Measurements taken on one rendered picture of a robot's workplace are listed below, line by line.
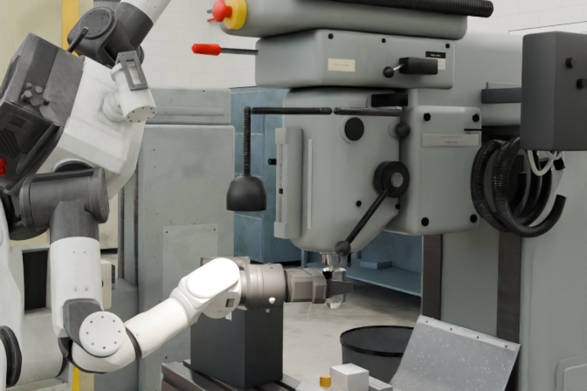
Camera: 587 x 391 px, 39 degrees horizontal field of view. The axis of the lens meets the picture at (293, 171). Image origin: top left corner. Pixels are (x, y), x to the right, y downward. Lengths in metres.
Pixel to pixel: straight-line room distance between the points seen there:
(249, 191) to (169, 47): 9.94
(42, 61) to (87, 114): 0.14
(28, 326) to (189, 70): 9.58
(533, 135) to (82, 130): 0.85
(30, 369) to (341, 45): 1.05
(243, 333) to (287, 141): 0.56
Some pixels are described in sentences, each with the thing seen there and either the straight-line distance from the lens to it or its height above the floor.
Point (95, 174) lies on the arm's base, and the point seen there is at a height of 1.46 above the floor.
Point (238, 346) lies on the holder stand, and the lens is 1.96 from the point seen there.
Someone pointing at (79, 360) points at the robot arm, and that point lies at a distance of 1.53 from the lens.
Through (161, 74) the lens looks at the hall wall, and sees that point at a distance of 11.27.
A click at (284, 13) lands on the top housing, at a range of 1.45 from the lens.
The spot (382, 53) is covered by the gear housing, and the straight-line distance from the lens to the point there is 1.56.
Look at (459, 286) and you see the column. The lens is 1.93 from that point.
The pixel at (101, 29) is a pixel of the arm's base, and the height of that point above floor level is 1.76.
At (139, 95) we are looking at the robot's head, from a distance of 1.64.
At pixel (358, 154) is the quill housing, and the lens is 1.55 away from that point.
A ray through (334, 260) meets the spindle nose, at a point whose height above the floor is 1.29.
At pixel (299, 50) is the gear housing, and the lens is 1.53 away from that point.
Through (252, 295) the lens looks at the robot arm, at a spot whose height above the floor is 1.23.
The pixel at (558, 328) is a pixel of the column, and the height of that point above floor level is 1.13.
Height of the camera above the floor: 1.55
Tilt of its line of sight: 3 degrees down
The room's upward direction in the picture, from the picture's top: 1 degrees clockwise
